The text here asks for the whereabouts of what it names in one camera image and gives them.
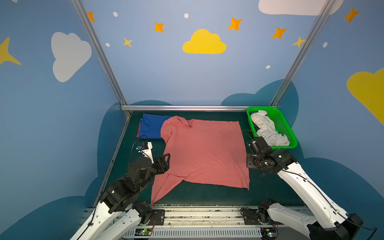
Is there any aluminium frame post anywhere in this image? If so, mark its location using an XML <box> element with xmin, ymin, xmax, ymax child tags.
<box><xmin>270</xmin><ymin>0</ymin><xmax>337</xmax><ymax>107</ymax></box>
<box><xmin>71</xmin><ymin>0</ymin><xmax>127</xmax><ymax>106</ymax></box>

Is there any right aluminium frame post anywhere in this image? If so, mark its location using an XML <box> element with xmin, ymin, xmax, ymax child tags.
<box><xmin>270</xmin><ymin>0</ymin><xmax>337</xmax><ymax>107</ymax></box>

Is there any left aluminium frame post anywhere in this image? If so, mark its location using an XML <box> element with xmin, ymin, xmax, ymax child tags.
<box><xmin>71</xmin><ymin>0</ymin><xmax>127</xmax><ymax>106</ymax></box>

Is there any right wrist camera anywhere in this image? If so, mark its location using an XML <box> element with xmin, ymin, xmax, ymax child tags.
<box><xmin>247</xmin><ymin>137</ymin><xmax>272</xmax><ymax>156</ymax></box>

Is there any folded orange t shirt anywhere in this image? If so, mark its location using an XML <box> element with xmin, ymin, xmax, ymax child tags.
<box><xmin>137</xmin><ymin>119</ymin><xmax>143</xmax><ymax>138</ymax></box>

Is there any right circuit board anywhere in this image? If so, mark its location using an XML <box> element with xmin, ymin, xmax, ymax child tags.
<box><xmin>261</xmin><ymin>228</ymin><xmax>279</xmax><ymax>240</ymax></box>

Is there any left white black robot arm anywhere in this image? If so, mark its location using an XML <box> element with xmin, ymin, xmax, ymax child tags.
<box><xmin>71</xmin><ymin>154</ymin><xmax>171</xmax><ymax>240</ymax></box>

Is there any pink t shirt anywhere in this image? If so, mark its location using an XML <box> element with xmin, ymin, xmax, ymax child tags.
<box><xmin>151</xmin><ymin>116</ymin><xmax>250</xmax><ymax>204</ymax></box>

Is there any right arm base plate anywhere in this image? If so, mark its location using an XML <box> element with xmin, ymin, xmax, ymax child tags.
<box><xmin>240</xmin><ymin>208</ymin><xmax>280</xmax><ymax>225</ymax></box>

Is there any folded blue t shirt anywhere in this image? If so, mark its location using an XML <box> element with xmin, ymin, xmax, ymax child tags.
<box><xmin>141</xmin><ymin>114</ymin><xmax>172</xmax><ymax>139</ymax></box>

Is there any aluminium rail base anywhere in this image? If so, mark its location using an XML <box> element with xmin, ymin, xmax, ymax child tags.
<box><xmin>73</xmin><ymin>204</ymin><xmax>335</xmax><ymax>240</ymax></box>

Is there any white grey t shirt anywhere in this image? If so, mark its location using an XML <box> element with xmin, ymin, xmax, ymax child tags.
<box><xmin>251</xmin><ymin>110</ymin><xmax>290</xmax><ymax>147</ymax></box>

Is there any green plastic basket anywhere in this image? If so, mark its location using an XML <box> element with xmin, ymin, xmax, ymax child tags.
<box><xmin>247</xmin><ymin>106</ymin><xmax>298</xmax><ymax>150</ymax></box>

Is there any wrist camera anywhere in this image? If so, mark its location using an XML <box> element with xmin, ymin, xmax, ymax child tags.
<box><xmin>136</xmin><ymin>142</ymin><xmax>154</xmax><ymax>164</ymax></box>
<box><xmin>247</xmin><ymin>137</ymin><xmax>272</xmax><ymax>156</ymax></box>

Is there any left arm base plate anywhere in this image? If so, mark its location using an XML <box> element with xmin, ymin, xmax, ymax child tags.
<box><xmin>145</xmin><ymin>209</ymin><xmax>166</xmax><ymax>226</ymax></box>

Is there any left green circuit board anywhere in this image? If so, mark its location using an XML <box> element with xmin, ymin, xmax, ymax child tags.
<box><xmin>135</xmin><ymin>229</ymin><xmax>153</xmax><ymax>237</ymax></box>

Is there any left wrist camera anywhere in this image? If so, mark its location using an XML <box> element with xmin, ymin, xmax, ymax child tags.
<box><xmin>136</xmin><ymin>142</ymin><xmax>154</xmax><ymax>164</ymax></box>

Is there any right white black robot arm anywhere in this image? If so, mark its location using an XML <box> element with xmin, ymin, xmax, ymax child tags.
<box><xmin>247</xmin><ymin>145</ymin><xmax>363</xmax><ymax>240</ymax></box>

